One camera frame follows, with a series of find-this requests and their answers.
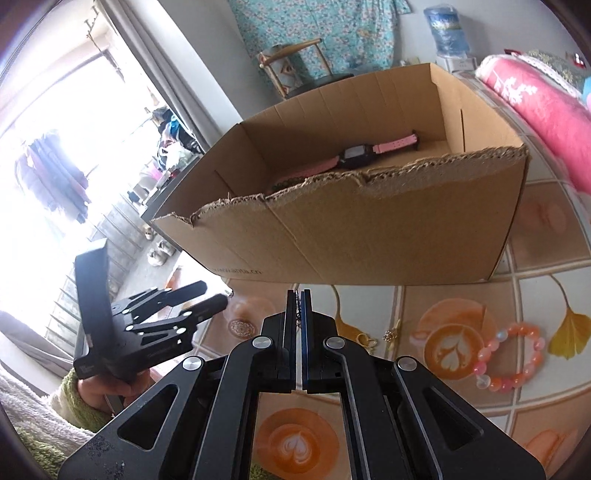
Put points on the pile of clothes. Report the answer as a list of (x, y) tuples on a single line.
[(175, 134)]

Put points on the black flat panel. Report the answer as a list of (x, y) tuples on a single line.
[(171, 189)]

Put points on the lace-trimmed patterned cushion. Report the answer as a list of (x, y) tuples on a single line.
[(554, 69)]

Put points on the green fuzzy cloth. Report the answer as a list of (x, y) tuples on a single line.
[(41, 450)]

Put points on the brown cardboard box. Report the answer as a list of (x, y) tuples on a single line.
[(369, 230)]

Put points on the wooden chair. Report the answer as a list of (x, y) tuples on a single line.
[(291, 50)]

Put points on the blue water jug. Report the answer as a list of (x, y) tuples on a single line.
[(445, 27)]

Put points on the grey curtain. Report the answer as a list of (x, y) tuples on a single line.
[(184, 69)]

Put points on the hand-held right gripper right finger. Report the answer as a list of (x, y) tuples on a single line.
[(304, 350)]

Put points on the white shoes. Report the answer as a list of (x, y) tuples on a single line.
[(161, 253)]

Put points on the white water dispenser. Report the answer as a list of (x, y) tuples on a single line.
[(457, 63)]

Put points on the pink floral blanket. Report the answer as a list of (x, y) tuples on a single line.
[(545, 106)]

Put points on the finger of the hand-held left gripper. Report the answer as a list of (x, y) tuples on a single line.
[(180, 293), (198, 314)]

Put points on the person's left forearm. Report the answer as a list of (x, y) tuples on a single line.
[(69, 406)]

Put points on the person's left hand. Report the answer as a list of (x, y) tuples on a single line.
[(99, 392)]

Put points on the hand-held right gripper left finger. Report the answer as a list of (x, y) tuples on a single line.
[(290, 350)]

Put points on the teal floral hanging cloth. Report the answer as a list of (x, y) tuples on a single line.
[(346, 32)]

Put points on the hanging dark clothes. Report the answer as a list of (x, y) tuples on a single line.
[(51, 175)]

